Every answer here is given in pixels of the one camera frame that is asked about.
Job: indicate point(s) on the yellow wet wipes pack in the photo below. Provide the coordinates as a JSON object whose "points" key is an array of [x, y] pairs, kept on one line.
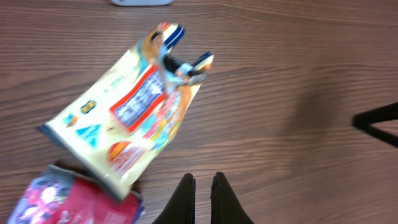
{"points": [[126, 118]]}

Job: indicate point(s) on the white barcode scanner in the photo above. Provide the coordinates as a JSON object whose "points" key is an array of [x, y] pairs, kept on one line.
{"points": [[138, 3]]}

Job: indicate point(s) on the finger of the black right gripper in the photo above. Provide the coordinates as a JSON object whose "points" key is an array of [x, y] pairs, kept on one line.
{"points": [[364, 122]]}

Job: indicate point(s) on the red Carefree pad pack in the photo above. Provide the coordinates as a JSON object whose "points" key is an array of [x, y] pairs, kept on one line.
{"points": [[60, 196]]}

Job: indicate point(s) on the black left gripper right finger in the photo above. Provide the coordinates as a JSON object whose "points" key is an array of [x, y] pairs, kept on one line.
{"points": [[225, 206]]}

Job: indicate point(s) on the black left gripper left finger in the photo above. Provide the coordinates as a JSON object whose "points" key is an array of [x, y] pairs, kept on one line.
{"points": [[180, 209]]}

